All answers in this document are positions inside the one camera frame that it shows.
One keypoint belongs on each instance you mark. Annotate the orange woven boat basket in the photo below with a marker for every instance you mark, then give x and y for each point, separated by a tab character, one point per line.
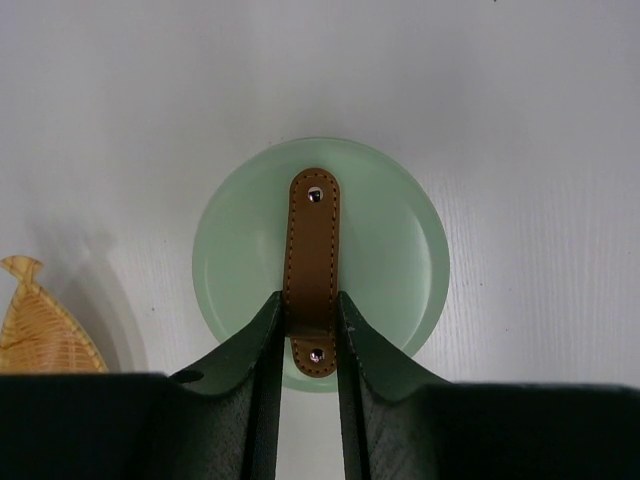
39	335

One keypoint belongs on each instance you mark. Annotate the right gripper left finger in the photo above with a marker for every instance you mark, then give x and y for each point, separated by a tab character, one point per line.
215	419

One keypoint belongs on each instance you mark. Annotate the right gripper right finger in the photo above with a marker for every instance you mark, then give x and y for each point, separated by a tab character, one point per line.
401	421

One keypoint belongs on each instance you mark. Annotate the green lid with leather strap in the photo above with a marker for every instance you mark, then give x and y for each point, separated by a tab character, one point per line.
311	218

